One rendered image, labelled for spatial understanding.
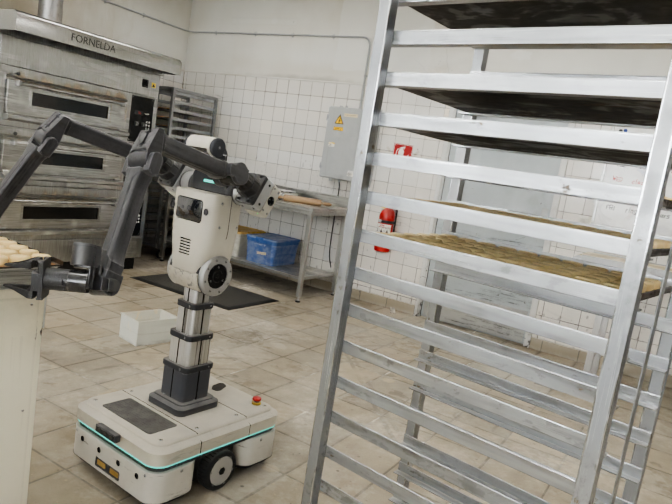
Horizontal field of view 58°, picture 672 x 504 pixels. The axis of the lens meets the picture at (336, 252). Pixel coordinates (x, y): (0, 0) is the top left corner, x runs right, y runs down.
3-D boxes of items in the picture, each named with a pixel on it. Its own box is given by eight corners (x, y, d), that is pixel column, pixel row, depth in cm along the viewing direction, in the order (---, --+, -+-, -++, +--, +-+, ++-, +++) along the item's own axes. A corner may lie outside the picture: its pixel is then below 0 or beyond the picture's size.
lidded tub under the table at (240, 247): (207, 249, 625) (210, 225, 622) (237, 248, 665) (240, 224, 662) (235, 257, 606) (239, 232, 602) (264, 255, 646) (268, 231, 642)
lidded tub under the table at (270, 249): (240, 259, 602) (244, 233, 598) (268, 256, 642) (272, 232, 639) (272, 267, 584) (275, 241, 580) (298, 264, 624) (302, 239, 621)
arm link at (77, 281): (89, 292, 153) (93, 294, 159) (93, 265, 154) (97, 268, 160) (60, 290, 152) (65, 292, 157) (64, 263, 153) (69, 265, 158)
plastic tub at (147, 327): (135, 347, 376) (138, 322, 373) (117, 336, 390) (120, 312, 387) (177, 341, 398) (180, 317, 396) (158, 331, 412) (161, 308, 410)
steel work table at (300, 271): (154, 259, 648) (165, 168, 634) (202, 256, 710) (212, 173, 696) (298, 303, 553) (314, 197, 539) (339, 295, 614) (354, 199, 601)
